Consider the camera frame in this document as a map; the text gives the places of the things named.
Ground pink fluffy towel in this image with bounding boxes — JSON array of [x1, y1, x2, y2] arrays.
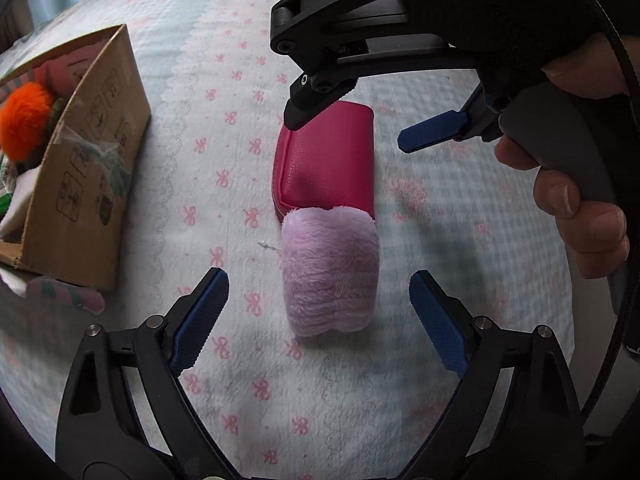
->
[[279, 207, 382, 337]]

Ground black cable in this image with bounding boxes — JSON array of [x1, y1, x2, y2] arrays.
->
[[545, 0, 640, 421]]

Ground magenta leather pouch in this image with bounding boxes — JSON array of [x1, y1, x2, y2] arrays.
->
[[272, 101, 376, 222]]

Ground orange fluffy pompom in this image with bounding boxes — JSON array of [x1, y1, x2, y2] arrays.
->
[[0, 82, 57, 163]]

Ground person's right hand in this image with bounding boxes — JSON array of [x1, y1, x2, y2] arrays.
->
[[494, 34, 640, 281]]

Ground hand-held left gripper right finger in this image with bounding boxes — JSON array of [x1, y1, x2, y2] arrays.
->
[[409, 270, 585, 471]]

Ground white cloth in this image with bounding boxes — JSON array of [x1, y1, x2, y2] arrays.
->
[[0, 167, 44, 237]]

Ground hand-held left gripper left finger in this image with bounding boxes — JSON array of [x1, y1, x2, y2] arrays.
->
[[55, 267, 231, 467]]

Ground cardboard box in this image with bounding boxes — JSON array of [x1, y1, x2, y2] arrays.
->
[[0, 24, 152, 317]]

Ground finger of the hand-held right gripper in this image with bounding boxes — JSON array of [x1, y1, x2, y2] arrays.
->
[[398, 85, 504, 154], [282, 72, 359, 132]]

